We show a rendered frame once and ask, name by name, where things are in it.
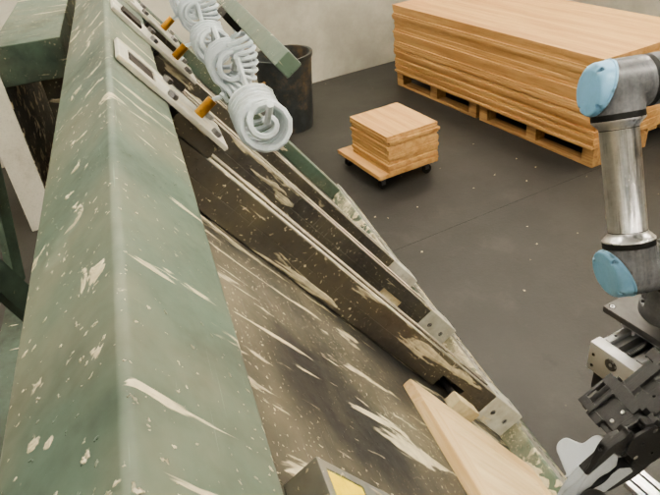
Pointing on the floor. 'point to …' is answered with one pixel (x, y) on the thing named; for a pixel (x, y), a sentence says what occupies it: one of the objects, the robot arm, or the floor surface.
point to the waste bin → (299, 93)
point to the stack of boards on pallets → (519, 62)
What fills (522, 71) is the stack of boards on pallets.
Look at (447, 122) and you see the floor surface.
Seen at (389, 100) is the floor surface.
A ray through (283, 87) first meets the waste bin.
